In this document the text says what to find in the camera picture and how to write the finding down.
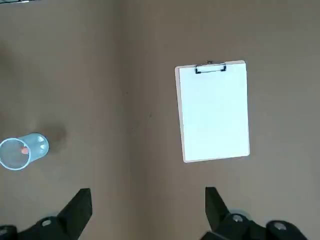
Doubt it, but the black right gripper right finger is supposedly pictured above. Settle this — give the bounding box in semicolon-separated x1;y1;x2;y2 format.
199;186;310;240

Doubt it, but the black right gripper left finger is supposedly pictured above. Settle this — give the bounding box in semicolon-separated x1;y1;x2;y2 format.
0;188;93;240

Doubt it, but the blue translucent plastic cup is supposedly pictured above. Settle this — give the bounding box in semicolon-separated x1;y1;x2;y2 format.
0;132;50;171

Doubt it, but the white clipboard with black clip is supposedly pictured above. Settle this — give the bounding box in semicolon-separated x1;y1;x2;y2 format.
174;59;251;164

